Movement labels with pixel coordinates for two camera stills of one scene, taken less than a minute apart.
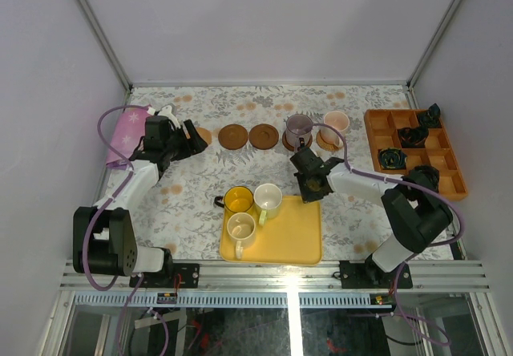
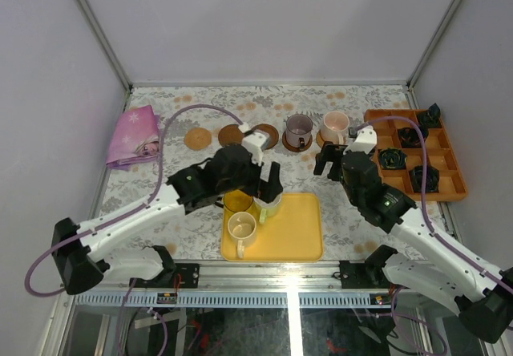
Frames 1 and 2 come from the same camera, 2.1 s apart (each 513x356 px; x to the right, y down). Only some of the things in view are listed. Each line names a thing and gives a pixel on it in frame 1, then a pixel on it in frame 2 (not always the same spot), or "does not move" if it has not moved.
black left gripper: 183,139 -> 262,180
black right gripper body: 307,192 -> 349,188
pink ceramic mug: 338,119 does not move
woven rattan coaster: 321,143 does not move
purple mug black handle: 298,131 does not move
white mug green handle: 268,199 does not move
